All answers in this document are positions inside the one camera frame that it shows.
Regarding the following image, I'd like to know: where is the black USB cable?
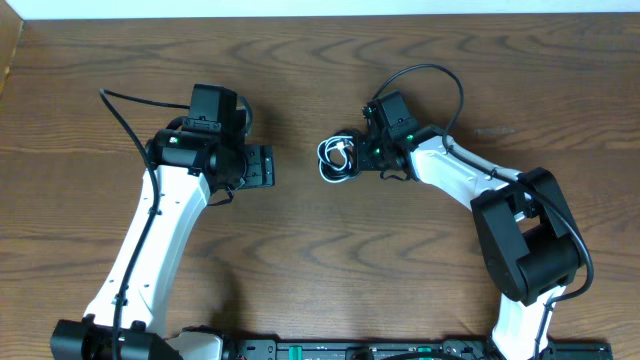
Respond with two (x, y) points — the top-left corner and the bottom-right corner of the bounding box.
(319, 128), (362, 182)

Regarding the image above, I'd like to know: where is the white USB cable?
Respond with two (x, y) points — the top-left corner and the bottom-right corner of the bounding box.
(317, 135), (357, 184)

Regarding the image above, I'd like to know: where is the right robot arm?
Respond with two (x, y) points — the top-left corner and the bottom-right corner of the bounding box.
(356, 91), (593, 359)

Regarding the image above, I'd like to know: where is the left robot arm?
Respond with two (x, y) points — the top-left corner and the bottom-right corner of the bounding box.
(50, 84), (275, 359)

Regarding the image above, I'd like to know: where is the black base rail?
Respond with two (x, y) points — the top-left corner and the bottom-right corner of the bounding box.
(219, 338), (613, 360)

